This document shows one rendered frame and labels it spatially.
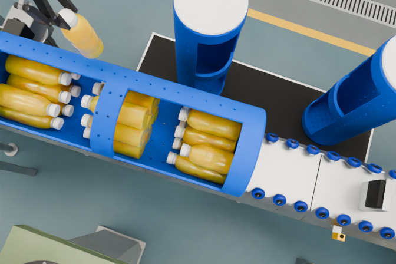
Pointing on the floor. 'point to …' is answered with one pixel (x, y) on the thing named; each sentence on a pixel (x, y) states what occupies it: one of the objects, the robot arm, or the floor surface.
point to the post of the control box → (17, 168)
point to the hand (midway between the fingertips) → (62, 12)
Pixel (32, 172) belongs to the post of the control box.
